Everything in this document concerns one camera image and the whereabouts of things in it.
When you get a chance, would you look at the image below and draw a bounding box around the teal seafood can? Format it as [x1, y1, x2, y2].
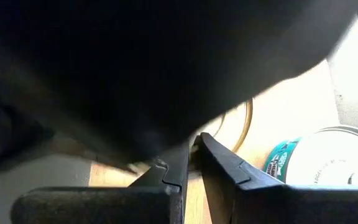
[263, 125, 358, 187]

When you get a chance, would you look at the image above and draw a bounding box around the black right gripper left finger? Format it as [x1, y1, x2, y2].
[128, 142, 190, 224]

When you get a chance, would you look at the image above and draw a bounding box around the gold-lid blue label can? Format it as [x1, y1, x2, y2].
[212, 98, 255, 154]

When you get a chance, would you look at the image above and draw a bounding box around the wooden shelf black metal frame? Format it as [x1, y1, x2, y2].
[88, 0, 358, 224]

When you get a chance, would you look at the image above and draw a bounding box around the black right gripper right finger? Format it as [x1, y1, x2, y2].
[193, 132, 285, 224]

